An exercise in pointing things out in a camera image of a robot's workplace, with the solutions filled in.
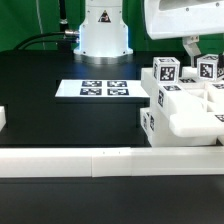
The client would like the white chair back frame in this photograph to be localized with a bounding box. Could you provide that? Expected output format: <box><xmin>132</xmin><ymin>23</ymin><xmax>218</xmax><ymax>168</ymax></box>
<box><xmin>141</xmin><ymin>68</ymin><xmax>214</xmax><ymax>113</ymax></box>

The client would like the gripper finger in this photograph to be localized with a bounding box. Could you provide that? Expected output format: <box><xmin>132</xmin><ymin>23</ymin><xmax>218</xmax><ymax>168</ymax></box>
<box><xmin>182</xmin><ymin>36</ymin><xmax>201</xmax><ymax>67</ymax></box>

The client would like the white left fence piece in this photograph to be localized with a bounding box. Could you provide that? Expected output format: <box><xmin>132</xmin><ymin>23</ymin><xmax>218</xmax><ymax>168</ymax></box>
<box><xmin>0</xmin><ymin>106</ymin><xmax>6</xmax><ymax>132</ymax></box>

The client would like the tagged white cube nut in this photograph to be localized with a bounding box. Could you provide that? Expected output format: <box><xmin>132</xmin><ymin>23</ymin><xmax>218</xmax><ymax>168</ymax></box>
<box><xmin>153</xmin><ymin>57</ymin><xmax>180</xmax><ymax>84</ymax></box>

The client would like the white front fence rail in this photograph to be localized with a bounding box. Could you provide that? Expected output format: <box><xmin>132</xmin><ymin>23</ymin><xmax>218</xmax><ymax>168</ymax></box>
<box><xmin>0</xmin><ymin>146</ymin><xmax>224</xmax><ymax>178</ymax></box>

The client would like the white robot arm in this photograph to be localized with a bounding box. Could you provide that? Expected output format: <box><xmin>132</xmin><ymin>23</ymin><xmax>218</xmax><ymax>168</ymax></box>
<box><xmin>74</xmin><ymin>0</ymin><xmax>224</xmax><ymax>64</ymax></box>

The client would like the black cable with connector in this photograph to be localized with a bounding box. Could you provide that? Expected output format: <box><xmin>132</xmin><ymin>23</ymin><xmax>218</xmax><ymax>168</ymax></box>
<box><xmin>13</xmin><ymin>29</ymin><xmax>81</xmax><ymax>51</ymax></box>

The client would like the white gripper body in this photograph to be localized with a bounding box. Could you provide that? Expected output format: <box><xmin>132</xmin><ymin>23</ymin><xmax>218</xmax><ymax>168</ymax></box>
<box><xmin>144</xmin><ymin>0</ymin><xmax>224</xmax><ymax>39</ymax></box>

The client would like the white marker base plate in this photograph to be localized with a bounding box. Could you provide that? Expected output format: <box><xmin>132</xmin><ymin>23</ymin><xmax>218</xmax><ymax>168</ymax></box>
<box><xmin>55</xmin><ymin>79</ymin><xmax>149</xmax><ymax>98</ymax></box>

